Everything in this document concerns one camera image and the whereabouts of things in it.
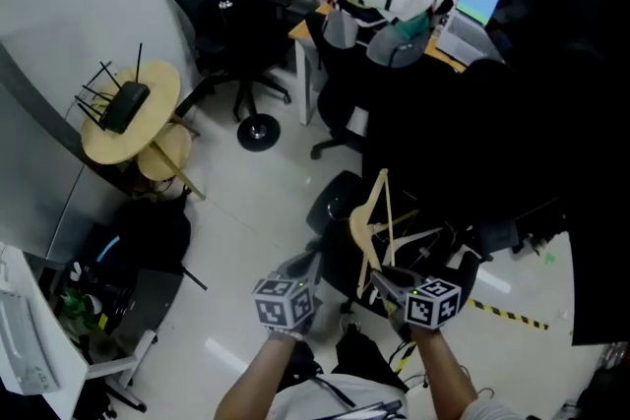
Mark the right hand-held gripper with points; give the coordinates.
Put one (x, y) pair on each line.
(430, 307)

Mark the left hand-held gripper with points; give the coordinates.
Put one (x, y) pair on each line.
(283, 307)

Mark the beige wooden hanger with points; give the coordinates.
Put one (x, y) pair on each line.
(359, 226)

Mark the black coat rack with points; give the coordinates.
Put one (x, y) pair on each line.
(246, 135)

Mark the person's right forearm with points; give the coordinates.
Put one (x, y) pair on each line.
(443, 369)

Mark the person's left forearm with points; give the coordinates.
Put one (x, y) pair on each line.
(251, 378)

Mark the black mesh office chair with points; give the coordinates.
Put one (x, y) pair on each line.
(339, 260)
(211, 24)

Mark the person's black trousers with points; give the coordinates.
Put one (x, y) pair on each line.
(369, 354)

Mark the person's white shirt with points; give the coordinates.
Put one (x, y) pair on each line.
(305, 401)

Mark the black backpack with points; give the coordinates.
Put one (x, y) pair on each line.
(152, 231)

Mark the black computer case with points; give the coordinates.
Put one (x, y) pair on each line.
(147, 300)

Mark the large black display panel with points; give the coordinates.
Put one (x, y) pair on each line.
(541, 162)

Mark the black device with blue light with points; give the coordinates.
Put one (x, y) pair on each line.
(106, 248)

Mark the round wooden side table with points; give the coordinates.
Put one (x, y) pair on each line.
(147, 113)

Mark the green potted plant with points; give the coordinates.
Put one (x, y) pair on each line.
(79, 310)

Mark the black chair grey headrest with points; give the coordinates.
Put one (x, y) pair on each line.
(339, 29)
(396, 46)

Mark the black router with antennas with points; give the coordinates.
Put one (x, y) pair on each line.
(125, 105)

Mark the silver laptop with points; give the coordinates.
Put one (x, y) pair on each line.
(472, 10)

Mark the grey metal cabinet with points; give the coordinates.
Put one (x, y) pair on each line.
(34, 182)

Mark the black chest mount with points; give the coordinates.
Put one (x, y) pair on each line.
(374, 410)

